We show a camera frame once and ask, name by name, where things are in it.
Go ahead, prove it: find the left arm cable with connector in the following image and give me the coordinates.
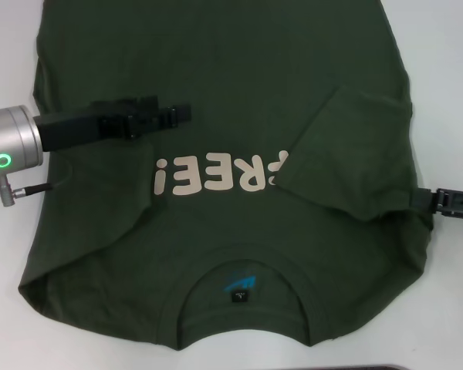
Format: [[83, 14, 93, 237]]
[[0, 158, 73, 208]]

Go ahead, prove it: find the dark green printed t-shirt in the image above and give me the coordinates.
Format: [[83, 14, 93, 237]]
[[17, 0, 436, 342]]

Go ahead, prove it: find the dark grey robot base edge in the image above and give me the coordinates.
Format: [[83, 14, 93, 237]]
[[338, 363, 410, 370]]

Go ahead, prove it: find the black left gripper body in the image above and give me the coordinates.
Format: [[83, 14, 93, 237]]
[[33, 99, 135, 152]]

